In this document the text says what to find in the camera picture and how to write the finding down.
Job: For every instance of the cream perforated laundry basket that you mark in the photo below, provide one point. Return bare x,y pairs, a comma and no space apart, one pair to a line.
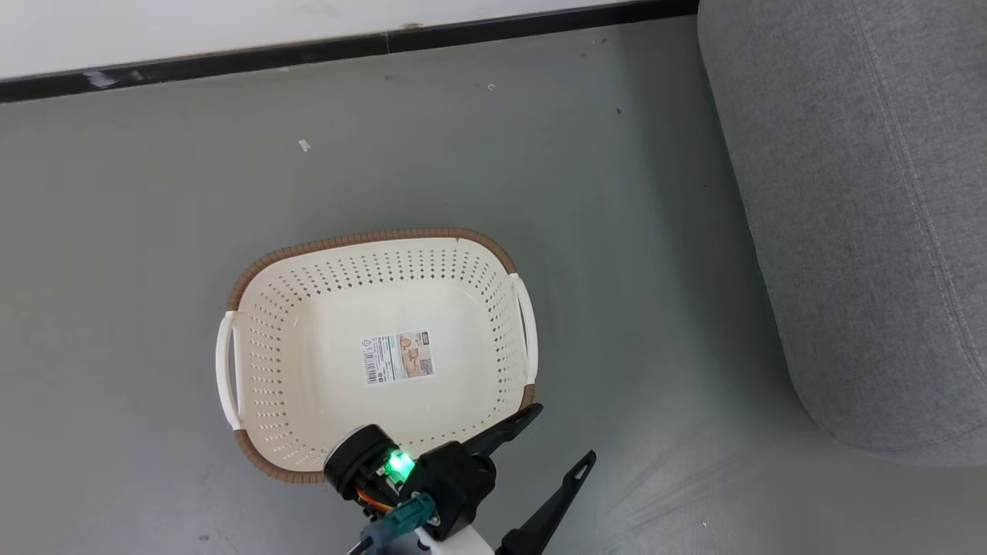
324,324

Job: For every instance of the black baseboard strip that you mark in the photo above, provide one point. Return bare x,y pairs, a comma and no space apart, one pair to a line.
308,52

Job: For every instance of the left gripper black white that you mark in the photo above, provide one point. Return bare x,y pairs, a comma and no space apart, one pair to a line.
447,482

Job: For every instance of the grey fabric sofa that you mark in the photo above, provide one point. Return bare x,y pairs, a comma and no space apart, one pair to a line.
864,231

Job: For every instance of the paper label sticker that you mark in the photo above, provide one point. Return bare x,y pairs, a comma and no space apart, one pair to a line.
398,358

